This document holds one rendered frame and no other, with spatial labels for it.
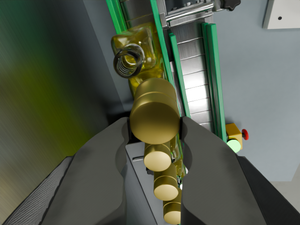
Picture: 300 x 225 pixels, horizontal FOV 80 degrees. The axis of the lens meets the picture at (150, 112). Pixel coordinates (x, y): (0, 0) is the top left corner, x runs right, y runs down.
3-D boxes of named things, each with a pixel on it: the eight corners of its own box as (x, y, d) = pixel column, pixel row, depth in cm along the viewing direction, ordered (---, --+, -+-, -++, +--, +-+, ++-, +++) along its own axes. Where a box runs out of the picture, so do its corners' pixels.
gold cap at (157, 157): (142, 132, 25) (139, 153, 21) (167, 127, 25) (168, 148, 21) (148, 151, 27) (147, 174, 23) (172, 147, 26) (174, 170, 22)
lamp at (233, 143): (224, 139, 61) (227, 145, 58) (238, 137, 60) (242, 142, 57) (225, 149, 63) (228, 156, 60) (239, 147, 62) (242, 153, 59)
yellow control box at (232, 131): (214, 125, 67) (220, 137, 60) (235, 121, 66) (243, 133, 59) (216, 140, 70) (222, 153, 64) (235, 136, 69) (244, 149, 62)
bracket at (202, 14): (165, 10, 44) (166, 9, 38) (204, -3, 43) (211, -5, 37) (168, 25, 46) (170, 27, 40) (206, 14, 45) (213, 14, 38)
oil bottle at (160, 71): (138, 53, 43) (123, 82, 24) (161, 47, 42) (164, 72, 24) (144, 75, 46) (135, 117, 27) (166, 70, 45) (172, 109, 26)
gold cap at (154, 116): (133, 77, 15) (124, 100, 11) (177, 77, 15) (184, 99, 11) (136, 115, 16) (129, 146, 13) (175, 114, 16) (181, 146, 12)
